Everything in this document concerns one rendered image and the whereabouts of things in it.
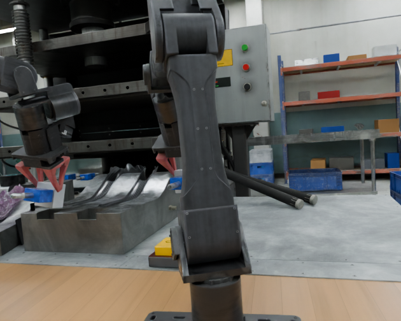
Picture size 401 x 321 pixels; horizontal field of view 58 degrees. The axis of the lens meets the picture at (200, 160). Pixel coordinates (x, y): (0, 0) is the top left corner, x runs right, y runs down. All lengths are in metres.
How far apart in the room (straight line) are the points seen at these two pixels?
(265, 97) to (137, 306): 1.14
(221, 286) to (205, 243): 0.05
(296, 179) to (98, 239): 3.77
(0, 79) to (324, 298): 0.68
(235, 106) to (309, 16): 6.13
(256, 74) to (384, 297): 1.14
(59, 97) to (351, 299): 0.66
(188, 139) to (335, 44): 7.12
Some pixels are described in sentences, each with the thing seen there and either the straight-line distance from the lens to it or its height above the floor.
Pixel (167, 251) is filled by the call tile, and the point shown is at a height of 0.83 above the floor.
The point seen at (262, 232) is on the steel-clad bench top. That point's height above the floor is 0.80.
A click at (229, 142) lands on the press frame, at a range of 2.24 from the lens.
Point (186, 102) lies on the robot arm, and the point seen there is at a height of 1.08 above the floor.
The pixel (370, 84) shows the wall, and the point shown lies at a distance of 7.47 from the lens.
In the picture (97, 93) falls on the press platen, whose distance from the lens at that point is 1.76.
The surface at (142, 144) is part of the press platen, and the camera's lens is 1.65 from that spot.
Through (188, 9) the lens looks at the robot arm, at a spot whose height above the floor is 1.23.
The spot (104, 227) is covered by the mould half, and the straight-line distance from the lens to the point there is 0.82.
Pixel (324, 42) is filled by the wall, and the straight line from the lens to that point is 7.51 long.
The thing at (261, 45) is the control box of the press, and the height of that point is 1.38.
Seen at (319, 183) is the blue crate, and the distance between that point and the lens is 4.48.
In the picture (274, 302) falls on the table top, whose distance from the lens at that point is 0.57.
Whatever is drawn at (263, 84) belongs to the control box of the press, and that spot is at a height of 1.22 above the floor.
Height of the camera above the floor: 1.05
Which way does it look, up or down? 5 degrees down
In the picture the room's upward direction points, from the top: 4 degrees counter-clockwise
